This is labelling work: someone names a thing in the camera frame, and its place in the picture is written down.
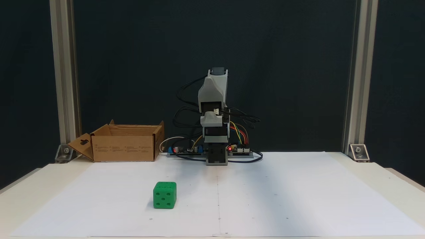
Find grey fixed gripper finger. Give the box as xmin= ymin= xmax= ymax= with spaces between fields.
xmin=201 ymin=112 xmax=223 ymax=127

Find green dice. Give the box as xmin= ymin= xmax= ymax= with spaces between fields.
xmin=153 ymin=181 xmax=177 ymax=209

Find motor driver circuit board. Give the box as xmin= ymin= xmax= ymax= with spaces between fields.
xmin=228 ymin=145 xmax=253 ymax=157

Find blue power circuit board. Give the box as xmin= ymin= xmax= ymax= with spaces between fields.
xmin=167 ymin=145 xmax=205 ymax=157

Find brown cardboard box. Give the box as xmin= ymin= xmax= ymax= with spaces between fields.
xmin=68 ymin=119 xmax=165 ymax=163

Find white paper sheet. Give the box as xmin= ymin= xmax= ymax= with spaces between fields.
xmin=10 ymin=151 xmax=425 ymax=238

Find black servo cable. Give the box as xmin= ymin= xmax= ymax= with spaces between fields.
xmin=176 ymin=76 xmax=208 ymax=107
xmin=173 ymin=106 xmax=203 ymax=128
xmin=226 ymin=107 xmax=261 ymax=129

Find coloured jumper wire bundle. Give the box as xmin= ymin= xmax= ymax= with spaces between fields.
xmin=230 ymin=121 xmax=249 ymax=146

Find white cable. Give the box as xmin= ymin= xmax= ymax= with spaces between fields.
xmin=159 ymin=136 xmax=186 ymax=153

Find metal corner bracket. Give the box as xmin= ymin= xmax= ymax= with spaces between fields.
xmin=55 ymin=144 xmax=74 ymax=163
xmin=349 ymin=144 xmax=370 ymax=163

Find aluminium frame post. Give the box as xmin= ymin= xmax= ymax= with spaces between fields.
xmin=50 ymin=0 xmax=82 ymax=156
xmin=342 ymin=0 xmax=379 ymax=156

